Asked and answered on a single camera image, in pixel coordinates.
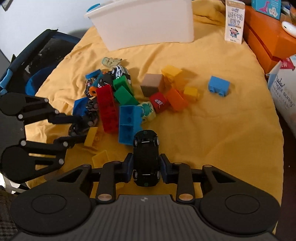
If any black toy car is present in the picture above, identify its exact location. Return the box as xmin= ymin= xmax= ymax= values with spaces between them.
xmin=132 ymin=130 xmax=160 ymax=187

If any long red brick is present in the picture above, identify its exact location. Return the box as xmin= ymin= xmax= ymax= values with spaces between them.
xmin=96 ymin=84 xmax=119 ymax=134

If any large blue brick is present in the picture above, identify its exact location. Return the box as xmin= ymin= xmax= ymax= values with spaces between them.
xmin=118 ymin=105 xmax=142 ymax=146

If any green square brick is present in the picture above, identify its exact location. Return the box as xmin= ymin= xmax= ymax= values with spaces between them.
xmin=113 ymin=75 xmax=133 ymax=95

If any red face cube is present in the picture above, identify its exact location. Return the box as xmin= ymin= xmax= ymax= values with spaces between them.
xmin=149 ymin=92 xmax=170 ymax=113

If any small blue brick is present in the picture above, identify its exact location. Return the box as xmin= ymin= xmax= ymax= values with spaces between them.
xmin=208 ymin=76 xmax=230 ymax=97

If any yellow square brick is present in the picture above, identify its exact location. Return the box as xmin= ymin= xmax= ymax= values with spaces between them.
xmin=161 ymin=65 xmax=182 ymax=83

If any dark racing toy car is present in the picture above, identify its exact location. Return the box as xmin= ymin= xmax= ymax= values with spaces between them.
xmin=84 ymin=77 xmax=96 ymax=98

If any white green toy car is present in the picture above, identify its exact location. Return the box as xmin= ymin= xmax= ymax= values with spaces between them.
xmin=111 ymin=65 xmax=130 ymax=80

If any teal orange toy cylinder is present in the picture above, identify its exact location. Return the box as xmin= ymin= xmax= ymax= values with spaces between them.
xmin=89 ymin=72 xmax=108 ymax=96

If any dark blue bag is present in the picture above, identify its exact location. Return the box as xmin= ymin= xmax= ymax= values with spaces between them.
xmin=1 ymin=29 xmax=80 ymax=95

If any orange brick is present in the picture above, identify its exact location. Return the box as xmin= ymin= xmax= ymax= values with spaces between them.
xmin=165 ymin=88 xmax=189 ymax=112

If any yellow cloth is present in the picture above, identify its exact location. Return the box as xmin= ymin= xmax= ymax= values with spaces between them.
xmin=37 ymin=1 xmax=283 ymax=201

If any pale green toy vehicle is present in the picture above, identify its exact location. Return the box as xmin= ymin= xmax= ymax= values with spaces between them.
xmin=101 ymin=57 xmax=122 ymax=69

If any small yellow brick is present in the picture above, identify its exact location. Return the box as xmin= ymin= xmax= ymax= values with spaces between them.
xmin=184 ymin=86 xmax=200 ymax=101

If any brown wooden cube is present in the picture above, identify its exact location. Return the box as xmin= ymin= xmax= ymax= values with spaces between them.
xmin=140 ymin=73 xmax=165 ymax=97

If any white plastic bin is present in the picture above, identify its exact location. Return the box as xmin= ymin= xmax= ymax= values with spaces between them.
xmin=84 ymin=1 xmax=194 ymax=51

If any diaper pack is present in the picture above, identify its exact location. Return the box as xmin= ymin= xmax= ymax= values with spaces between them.
xmin=267 ymin=55 xmax=296 ymax=133

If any orange box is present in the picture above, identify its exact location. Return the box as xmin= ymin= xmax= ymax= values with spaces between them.
xmin=243 ymin=6 xmax=295 ymax=74

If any milk carton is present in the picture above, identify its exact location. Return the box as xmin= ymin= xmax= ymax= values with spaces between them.
xmin=225 ymin=1 xmax=245 ymax=44

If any blue dinosaur box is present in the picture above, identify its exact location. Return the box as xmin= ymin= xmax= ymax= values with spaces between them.
xmin=251 ymin=0 xmax=281 ymax=20

